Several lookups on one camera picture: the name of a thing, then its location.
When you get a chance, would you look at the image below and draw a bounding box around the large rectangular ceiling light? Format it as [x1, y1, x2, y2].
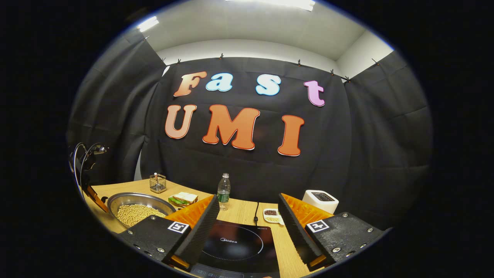
[226, 0, 316, 12]

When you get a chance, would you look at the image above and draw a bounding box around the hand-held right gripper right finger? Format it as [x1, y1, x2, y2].
[277, 193, 387, 271]

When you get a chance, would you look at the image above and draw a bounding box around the pile of yellow soybeans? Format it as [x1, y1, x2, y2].
[117, 204, 167, 227]

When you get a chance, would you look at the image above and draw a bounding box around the black backdrop cloth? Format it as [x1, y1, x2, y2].
[66, 29, 435, 232]

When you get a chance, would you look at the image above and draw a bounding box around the narrow ceiling light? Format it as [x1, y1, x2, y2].
[137, 16, 159, 32]

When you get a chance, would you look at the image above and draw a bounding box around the stainless steel pot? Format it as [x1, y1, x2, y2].
[107, 192, 178, 229]

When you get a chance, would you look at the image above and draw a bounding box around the metal wire utensil holder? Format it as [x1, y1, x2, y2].
[149, 174, 167, 194]

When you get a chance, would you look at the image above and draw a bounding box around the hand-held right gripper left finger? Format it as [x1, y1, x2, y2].
[115, 194, 221, 271]

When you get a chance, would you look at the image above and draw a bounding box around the clear plastic water bottle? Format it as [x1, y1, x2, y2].
[217, 173, 231, 211]

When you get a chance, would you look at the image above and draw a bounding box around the black induction cooktop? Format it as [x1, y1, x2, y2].
[191, 220, 280, 278]

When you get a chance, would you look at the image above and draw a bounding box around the white toaster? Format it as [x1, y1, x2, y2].
[302, 190, 339, 215]

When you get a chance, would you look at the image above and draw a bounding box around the sandwich with lettuce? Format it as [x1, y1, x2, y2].
[169, 192, 198, 207]

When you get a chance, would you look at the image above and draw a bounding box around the small white bean tray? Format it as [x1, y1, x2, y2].
[263, 208, 285, 225]

